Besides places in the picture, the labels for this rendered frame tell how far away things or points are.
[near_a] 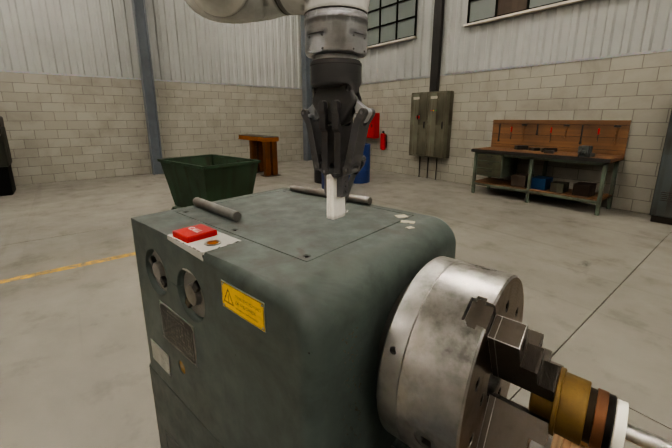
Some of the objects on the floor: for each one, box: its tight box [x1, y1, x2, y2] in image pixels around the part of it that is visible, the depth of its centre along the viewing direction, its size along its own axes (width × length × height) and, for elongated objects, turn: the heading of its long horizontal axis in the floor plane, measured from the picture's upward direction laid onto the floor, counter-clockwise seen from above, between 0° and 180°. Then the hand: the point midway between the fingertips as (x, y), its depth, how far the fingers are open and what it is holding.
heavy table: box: [238, 134, 280, 177], centre depth 931 cm, size 161×44×100 cm, turn 38°
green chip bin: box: [157, 154, 261, 209], centre depth 531 cm, size 134×94×85 cm
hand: (336, 196), depth 54 cm, fingers closed
